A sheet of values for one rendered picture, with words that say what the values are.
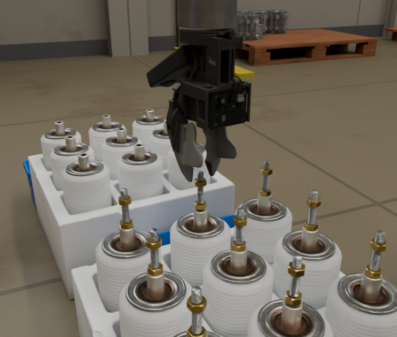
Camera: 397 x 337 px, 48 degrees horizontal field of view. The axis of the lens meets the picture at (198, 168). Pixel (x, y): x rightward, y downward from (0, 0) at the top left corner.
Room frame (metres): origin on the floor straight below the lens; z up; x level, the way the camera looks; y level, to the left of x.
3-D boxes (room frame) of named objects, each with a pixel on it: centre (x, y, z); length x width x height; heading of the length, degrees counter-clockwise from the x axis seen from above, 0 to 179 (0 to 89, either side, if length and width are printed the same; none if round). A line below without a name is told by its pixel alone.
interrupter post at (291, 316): (0.39, -0.11, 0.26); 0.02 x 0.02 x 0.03
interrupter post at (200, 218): (0.61, 0.00, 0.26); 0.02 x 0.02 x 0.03
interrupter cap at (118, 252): (0.56, 0.10, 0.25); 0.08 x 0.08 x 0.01
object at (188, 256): (0.61, 0.00, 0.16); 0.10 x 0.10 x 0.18
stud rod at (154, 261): (0.45, 0.05, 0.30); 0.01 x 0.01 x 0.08
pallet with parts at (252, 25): (3.77, -0.77, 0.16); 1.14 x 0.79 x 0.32; 110
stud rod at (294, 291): (0.39, -0.11, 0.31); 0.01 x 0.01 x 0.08
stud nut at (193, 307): (0.34, 0.00, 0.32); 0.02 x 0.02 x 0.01; 35
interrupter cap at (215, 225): (0.61, 0.00, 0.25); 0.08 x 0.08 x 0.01
